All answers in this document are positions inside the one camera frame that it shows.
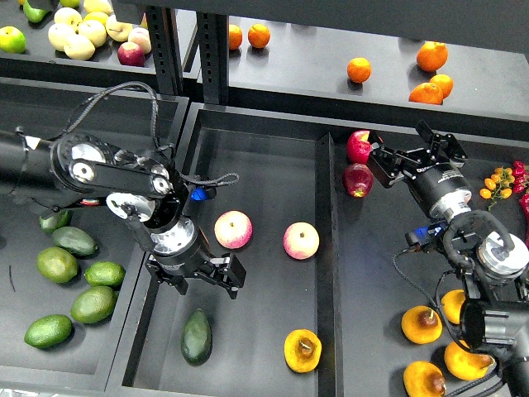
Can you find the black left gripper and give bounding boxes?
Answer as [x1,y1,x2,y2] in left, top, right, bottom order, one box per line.
[145,231,246,299]

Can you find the yellow pear bottom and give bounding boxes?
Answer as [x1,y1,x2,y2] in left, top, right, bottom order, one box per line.
[403,361,446,397]

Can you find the black tray divider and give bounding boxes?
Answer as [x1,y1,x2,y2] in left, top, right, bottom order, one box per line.
[315,134,344,396]

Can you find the black left tray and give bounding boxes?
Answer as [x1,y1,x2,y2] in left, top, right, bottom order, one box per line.
[1,78,189,391]

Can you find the light green avocado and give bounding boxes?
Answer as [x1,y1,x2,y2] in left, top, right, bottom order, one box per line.
[24,314,73,349]
[84,261,126,289]
[36,246,79,284]
[70,286,117,324]

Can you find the cherry tomato bunch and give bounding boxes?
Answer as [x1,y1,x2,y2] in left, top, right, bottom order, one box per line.
[479,167,515,211]

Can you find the pale pink peach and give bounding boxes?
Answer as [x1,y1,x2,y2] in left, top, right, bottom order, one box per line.
[127,27,152,55]

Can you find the large orange top right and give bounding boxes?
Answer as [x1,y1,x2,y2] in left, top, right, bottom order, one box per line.
[416,41,449,72]

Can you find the orange tangerine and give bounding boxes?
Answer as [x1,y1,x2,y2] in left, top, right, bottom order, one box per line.
[247,23,271,50]
[228,24,243,51]
[346,57,372,84]

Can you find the red chili peppers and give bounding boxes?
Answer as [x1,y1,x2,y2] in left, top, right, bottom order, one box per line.
[512,160,529,246]

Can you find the black shelf post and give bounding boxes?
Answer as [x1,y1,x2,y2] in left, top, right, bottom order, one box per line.
[145,6,183,96]
[196,12,229,105]

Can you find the light green avocado lower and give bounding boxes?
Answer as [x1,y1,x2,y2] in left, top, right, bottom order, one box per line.
[70,286,117,324]

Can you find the dark avocado upper left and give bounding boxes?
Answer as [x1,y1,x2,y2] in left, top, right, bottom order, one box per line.
[39,210,72,233]

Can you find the light green avocado bottom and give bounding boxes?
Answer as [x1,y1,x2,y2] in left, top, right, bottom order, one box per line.
[24,314,73,349]

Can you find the orange tangerine middle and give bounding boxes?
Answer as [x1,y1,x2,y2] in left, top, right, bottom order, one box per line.
[346,57,372,84]

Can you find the dark red apple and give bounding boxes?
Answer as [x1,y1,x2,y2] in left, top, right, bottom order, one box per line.
[342,164,374,199]

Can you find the red apple on shelf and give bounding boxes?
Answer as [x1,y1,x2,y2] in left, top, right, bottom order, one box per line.
[117,41,145,67]

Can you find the light green avocado middle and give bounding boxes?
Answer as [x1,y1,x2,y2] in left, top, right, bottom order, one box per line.
[84,261,126,289]

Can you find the pink apple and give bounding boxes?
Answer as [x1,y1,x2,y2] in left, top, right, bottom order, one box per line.
[283,222,320,261]
[214,210,253,249]

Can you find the pink apple left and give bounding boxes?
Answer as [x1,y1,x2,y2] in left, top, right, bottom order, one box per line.
[214,210,253,249]

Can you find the orange front right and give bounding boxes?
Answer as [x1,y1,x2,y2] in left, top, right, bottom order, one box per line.
[408,83,444,105]

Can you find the black centre tray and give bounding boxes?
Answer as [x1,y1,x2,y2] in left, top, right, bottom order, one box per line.
[108,104,449,396]

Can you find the light green avocado left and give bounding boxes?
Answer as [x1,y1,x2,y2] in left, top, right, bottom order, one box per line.
[36,246,79,284]

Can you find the dark avocado elongated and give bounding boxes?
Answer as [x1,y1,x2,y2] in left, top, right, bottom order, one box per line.
[51,226,98,256]

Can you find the black shelf post right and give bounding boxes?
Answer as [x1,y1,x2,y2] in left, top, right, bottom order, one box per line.
[196,12,229,105]

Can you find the dark green avocado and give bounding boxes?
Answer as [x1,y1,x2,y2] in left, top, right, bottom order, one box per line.
[180,309,212,366]

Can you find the black tray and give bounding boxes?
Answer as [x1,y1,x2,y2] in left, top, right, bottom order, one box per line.
[1,78,189,391]
[108,104,449,396]

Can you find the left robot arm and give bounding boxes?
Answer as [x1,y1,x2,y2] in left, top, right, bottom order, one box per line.
[1,81,246,299]

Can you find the pale yellow pear centre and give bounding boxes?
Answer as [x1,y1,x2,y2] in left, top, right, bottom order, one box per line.
[78,20,107,48]

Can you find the orange small right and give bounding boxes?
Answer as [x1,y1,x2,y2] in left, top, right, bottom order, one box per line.
[430,74,454,98]

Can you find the orange tangerine far left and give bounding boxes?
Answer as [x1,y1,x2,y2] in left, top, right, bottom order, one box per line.
[228,24,243,51]

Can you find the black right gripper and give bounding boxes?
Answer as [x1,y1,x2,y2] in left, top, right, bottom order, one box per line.
[367,120,472,219]

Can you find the black shelf post left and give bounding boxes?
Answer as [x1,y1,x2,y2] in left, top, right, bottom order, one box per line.
[145,6,183,96]

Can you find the pale yellow pear front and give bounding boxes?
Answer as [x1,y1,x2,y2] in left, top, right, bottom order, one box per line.
[64,34,96,60]

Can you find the bright red apple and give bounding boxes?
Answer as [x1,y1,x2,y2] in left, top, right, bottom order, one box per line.
[346,130,371,165]

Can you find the pink apple right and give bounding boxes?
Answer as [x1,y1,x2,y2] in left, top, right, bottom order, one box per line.
[283,222,320,261]

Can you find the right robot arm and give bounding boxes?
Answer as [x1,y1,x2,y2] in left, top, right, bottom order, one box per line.
[367,121,528,396]

